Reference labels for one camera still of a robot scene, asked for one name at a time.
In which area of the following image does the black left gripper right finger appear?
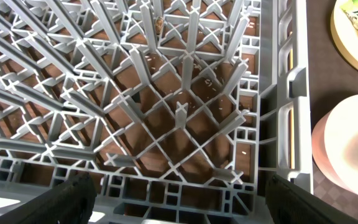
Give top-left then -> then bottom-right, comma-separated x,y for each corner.
265,174 -> 358,224

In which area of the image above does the yellow plate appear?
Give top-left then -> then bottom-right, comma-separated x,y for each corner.
330,0 -> 358,70

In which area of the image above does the pink cup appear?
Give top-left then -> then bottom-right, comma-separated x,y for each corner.
312,95 -> 358,195

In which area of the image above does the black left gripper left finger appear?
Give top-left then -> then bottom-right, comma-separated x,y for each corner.
0,172 -> 97,224

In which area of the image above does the grey dishwasher rack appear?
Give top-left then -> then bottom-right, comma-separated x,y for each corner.
0,0 -> 313,223

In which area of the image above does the dark brown serving tray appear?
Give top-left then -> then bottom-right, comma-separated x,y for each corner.
306,0 -> 358,219

